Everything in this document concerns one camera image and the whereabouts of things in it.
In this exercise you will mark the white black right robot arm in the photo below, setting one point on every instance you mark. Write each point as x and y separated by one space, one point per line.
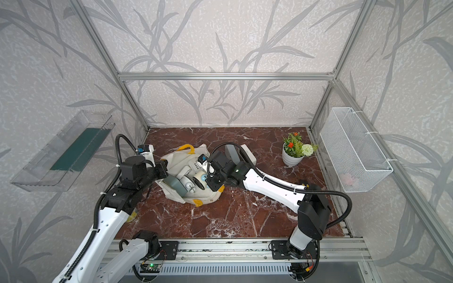
312 207

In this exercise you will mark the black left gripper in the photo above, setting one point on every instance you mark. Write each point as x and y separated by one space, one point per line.
161 166

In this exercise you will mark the grey square analog clock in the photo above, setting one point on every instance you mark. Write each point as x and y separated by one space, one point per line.
232 152

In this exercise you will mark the clear plastic wall shelf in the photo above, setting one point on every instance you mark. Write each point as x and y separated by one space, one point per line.
57 166

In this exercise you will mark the white twin bell alarm clock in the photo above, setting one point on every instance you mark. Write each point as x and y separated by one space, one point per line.
188 184

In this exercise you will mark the pink object in basket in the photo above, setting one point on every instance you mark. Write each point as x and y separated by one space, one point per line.
348 180

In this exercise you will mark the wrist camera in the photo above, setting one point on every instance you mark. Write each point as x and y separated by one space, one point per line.
203 162
146 151

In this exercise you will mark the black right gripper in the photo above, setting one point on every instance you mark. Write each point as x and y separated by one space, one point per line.
212 186

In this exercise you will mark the blue twin bell alarm clock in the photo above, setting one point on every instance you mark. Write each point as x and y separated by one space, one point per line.
200 180

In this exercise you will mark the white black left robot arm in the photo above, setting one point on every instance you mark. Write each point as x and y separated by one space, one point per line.
111 212

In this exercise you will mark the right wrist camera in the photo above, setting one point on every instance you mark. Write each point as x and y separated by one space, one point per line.
203 162

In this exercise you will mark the green circuit board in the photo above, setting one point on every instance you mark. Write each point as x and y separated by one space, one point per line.
150 268

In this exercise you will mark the white digital clock dark screen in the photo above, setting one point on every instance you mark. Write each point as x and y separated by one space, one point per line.
249 153

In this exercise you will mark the white canvas bag yellow handles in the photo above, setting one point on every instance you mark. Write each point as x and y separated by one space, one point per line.
176 162

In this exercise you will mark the green square analog clock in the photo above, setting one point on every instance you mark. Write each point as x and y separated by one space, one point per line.
175 184

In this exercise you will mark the green yellow tape roll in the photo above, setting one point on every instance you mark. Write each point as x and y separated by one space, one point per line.
132 216

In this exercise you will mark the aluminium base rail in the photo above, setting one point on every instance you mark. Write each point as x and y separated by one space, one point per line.
250 256

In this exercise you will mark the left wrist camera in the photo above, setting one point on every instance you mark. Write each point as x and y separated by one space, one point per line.
146 151

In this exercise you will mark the white wire mesh basket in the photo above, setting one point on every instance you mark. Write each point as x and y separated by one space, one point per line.
352 149

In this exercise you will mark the white pot artificial plant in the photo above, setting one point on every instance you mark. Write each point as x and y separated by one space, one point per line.
295 150

